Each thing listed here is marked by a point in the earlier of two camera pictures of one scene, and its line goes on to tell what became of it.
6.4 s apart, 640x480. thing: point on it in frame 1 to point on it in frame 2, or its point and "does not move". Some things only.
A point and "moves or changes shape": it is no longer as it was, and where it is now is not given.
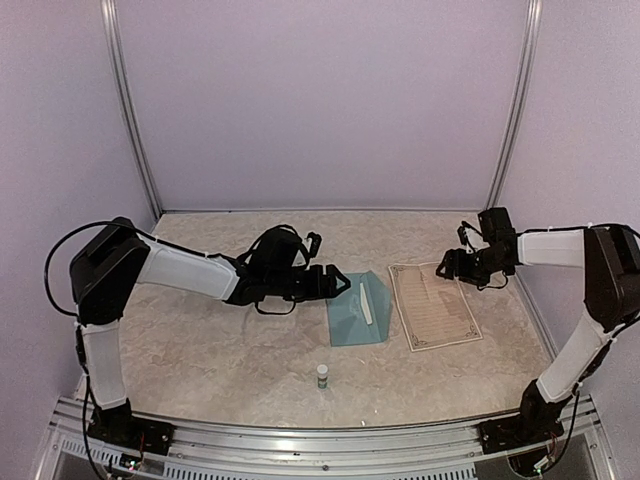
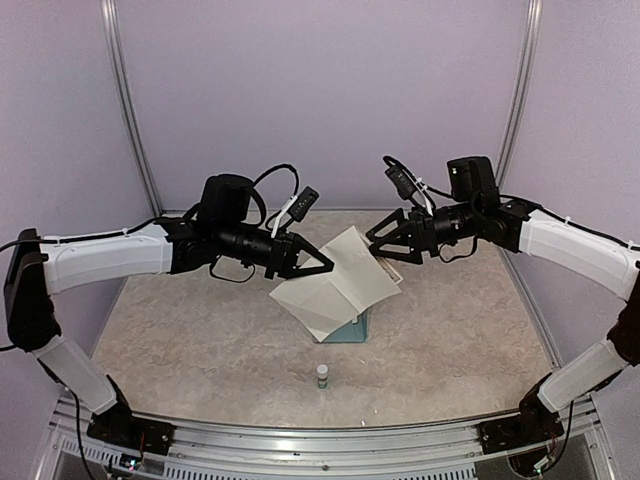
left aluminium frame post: x=110 y=11 does not move
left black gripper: x=326 y=290 to x=286 y=241
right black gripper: x=454 y=258 to x=420 y=235
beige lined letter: x=434 y=310 to x=386 y=265
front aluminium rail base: x=454 y=450 does not move
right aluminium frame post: x=535 y=8 does not move
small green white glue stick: x=322 y=376 does not move
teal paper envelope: x=363 y=313 moves or changes shape
